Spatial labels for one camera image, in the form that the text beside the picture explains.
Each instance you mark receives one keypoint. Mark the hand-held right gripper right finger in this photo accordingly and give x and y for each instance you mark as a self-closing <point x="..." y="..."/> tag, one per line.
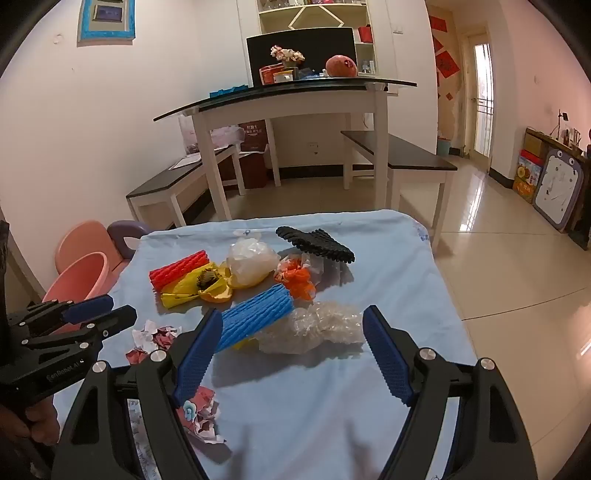
<point x="388" y="360"/>

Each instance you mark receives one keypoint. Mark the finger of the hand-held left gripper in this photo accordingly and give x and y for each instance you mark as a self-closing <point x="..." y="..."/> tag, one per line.
<point x="115" y="318"/>
<point x="87" y="308"/>

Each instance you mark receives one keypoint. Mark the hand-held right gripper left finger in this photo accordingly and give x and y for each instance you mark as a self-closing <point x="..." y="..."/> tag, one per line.
<point x="198" y="360"/>

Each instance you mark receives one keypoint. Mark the pink plastic bucket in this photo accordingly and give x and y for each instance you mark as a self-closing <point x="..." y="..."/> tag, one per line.
<point x="78" y="277"/>

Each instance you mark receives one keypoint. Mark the red white paper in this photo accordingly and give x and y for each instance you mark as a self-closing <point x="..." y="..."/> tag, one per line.
<point x="154" y="339"/>

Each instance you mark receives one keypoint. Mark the floral paper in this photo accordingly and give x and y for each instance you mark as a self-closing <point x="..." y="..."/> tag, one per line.
<point x="203" y="417"/>

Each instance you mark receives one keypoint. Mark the yellow fruit peel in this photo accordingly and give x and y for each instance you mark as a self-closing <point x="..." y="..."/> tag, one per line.
<point x="217" y="296"/>
<point x="210" y="279"/>

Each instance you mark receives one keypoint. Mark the yellow plastic bag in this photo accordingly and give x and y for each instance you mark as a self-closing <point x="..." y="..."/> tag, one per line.
<point x="182" y="294"/>

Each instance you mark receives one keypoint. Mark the blue foam fruit net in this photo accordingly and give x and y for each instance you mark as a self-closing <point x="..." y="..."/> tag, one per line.
<point x="258" y="318"/>

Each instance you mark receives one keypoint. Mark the red foam fruit net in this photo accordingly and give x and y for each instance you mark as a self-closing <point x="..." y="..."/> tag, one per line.
<point x="178" y="271"/>

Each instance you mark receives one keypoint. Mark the clear bubble wrap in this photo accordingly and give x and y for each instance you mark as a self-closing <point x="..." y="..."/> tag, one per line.
<point x="314" y="330"/>

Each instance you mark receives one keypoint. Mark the translucent white plastic bag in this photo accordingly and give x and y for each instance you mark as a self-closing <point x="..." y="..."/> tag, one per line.
<point x="251" y="265"/>

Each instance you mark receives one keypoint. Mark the orange plastic bag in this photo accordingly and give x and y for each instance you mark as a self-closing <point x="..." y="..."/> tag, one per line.
<point x="298" y="279"/>

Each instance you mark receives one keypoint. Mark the black foam fruit net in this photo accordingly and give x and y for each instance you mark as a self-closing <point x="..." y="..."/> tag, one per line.
<point x="318" y="244"/>

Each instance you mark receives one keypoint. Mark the person's left hand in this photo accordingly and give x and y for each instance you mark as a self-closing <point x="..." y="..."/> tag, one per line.
<point x="41" y="427"/>

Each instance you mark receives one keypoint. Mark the pink plastic chair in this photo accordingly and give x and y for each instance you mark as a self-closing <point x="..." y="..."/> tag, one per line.
<point x="81" y="237"/>

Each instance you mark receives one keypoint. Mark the light blue floral tablecloth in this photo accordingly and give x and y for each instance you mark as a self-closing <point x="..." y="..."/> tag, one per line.
<point x="286" y="415"/>

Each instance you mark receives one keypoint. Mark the dark-top white bench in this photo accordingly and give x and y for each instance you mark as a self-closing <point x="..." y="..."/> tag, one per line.
<point x="152" y="184"/>
<point x="406" y="154"/>

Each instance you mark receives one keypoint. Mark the white paper sheet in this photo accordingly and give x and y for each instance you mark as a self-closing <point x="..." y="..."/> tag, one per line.
<point x="184" y="161"/>

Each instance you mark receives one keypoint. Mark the clear bag of red fruit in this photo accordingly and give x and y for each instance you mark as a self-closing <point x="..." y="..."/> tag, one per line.
<point x="191" y="138"/>

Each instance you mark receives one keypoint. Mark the dark red carton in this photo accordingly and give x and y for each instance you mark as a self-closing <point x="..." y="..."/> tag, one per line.
<point x="254" y="166"/>

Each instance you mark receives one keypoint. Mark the white pink plastic bag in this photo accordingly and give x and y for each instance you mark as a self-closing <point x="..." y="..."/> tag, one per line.
<point x="226" y="136"/>

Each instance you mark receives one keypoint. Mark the teal waste bin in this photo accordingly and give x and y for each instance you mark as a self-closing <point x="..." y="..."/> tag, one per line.
<point x="443" y="147"/>

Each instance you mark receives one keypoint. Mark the colourful fruit carton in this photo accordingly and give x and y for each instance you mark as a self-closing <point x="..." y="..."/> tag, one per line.
<point x="526" y="177"/>

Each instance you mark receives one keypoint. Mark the purple framed drawing board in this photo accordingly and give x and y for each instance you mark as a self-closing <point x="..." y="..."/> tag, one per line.
<point x="556" y="184"/>

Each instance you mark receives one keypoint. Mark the blue tray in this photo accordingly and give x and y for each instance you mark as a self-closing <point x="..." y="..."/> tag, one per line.
<point x="228" y="91"/>

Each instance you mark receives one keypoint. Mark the dark wooden cabinet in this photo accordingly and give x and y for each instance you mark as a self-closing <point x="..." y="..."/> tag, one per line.
<point x="538" y="143"/>

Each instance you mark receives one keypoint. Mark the white glass-top dining table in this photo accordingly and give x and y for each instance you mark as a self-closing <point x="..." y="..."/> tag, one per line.
<point x="286" y="99"/>

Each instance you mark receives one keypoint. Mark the white glass door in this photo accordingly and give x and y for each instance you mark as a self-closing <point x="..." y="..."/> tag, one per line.
<point x="482" y="92"/>

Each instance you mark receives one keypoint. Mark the red tin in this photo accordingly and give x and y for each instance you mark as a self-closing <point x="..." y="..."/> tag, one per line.
<point x="268" y="74"/>

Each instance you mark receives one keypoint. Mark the yellow white mug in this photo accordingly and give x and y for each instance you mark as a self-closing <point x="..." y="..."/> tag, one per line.
<point x="285" y="76"/>

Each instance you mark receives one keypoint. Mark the red pomegranate ornament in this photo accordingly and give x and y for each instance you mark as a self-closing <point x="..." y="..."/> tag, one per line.
<point x="341" y="67"/>

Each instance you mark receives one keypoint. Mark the dried flower bouquet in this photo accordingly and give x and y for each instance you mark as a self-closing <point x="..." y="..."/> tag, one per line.
<point x="287" y="55"/>

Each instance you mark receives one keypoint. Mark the black monitor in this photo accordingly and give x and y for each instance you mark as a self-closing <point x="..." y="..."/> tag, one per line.
<point x="314" y="46"/>

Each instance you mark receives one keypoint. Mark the small red box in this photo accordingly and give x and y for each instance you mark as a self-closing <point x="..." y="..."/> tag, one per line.
<point x="364" y="34"/>

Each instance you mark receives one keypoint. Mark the white wall socket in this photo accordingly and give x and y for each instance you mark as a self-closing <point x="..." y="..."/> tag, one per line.
<point x="314" y="148"/>

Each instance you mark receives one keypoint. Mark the blue framed wall panel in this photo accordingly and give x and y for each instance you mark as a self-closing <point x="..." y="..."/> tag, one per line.
<point x="85" y="27"/>

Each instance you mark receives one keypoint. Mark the red paper wall decoration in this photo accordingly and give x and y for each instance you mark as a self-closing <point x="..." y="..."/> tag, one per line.
<point x="448" y="64"/>
<point x="437" y="24"/>
<point x="437" y="45"/>

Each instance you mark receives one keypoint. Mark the white wall shelf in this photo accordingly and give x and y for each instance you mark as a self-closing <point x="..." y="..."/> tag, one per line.
<point x="318" y="16"/>

